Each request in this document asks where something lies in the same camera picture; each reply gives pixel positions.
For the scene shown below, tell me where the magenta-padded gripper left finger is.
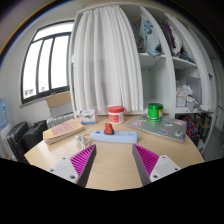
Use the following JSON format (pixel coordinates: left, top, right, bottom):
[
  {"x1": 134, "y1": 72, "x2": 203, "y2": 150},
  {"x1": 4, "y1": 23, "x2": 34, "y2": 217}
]
[{"x1": 48, "y1": 143, "x2": 97, "y2": 188}]

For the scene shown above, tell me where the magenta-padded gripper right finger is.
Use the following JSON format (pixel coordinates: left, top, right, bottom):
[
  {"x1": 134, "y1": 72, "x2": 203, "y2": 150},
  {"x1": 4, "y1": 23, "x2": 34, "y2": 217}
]
[{"x1": 131, "y1": 143, "x2": 182, "y2": 187}]

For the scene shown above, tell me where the tan book with pink cover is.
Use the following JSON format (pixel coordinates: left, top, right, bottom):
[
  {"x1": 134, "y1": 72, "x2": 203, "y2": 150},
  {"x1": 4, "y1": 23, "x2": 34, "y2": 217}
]
[{"x1": 42, "y1": 118, "x2": 86, "y2": 145}]

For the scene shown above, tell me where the grey laptop with stickers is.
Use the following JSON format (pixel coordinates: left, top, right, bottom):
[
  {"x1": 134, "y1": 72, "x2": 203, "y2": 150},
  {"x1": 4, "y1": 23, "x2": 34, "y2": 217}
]
[{"x1": 125, "y1": 114, "x2": 188, "y2": 144}]

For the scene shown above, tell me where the light blue power strip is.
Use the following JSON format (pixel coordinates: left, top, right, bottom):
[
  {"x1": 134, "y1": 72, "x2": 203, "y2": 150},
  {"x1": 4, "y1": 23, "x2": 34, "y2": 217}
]
[{"x1": 90, "y1": 129, "x2": 139, "y2": 145}]

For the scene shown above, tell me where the white radiator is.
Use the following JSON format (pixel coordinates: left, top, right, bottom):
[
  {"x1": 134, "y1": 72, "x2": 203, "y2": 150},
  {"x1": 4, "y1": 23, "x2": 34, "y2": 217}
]
[{"x1": 46, "y1": 112, "x2": 76, "y2": 130}]

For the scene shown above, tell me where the colourful patterned bag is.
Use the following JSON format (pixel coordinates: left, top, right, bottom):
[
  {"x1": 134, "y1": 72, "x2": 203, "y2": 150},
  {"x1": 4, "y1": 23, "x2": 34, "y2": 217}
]
[{"x1": 181, "y1": 114, "x2": 201, "y2": 148}]

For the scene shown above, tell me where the black bag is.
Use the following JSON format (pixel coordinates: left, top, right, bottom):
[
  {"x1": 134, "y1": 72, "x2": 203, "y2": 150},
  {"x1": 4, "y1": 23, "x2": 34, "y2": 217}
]
[{"x1": 5, "y1": 119, "x2": 49, "y2": 164}]

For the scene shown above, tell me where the small white printed box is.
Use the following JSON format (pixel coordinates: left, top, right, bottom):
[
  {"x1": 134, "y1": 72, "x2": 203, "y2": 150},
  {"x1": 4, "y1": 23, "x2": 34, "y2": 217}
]
[{"x1": 79, "y1": 109, "x2": 98, "y2": 126}]

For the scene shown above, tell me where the green round tin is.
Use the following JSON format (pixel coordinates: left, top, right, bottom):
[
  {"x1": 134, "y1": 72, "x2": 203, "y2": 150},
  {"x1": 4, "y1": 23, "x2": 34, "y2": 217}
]
[{"x1": 147, "y1": 102, "x2": 164, "y2": 122}]

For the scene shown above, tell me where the cardboard box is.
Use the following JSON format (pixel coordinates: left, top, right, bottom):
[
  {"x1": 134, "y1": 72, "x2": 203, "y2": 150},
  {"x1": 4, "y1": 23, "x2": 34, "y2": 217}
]
[{"x1": 45, "y1": 91, "x2": 74, "y2": 118}]

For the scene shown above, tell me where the white jar with red lid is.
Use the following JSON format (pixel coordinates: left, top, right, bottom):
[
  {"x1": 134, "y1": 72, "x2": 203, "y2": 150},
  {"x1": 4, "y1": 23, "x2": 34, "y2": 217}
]
[{"x1": 107, "y1": 105, "x2": 126, "y2": 125}]

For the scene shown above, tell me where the clear water bottle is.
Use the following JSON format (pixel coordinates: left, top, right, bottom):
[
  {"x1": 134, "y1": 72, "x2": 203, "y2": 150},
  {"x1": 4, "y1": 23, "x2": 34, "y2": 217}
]
[{"x1": 0, "y1": 97, "x2": 9, "y2": 130}]

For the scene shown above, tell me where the white shelf unit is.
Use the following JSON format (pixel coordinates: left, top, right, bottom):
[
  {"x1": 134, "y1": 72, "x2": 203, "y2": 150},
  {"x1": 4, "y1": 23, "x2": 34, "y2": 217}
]
[{"x1": 126, "y1": 3, "x2": 216, "y2": 116}]

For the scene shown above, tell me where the black-framed window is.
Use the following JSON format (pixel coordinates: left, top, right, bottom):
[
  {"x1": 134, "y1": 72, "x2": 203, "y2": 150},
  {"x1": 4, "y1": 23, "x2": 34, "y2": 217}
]
[{"x1": 19, "y1": 20, "x2": 75, "y2": 105}]

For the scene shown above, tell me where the white curtain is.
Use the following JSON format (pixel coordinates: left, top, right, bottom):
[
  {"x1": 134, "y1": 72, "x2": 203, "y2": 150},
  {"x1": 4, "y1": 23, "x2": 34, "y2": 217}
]
[{"x1": 71, "y1": 5, "x2": 145, "y2": 115}]

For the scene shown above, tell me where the white power cable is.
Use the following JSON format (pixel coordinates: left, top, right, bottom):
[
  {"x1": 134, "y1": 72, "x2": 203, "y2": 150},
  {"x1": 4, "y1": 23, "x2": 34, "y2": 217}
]
[{"x1": 73, "y1": 133, "x2": 93, "y2": 151}]

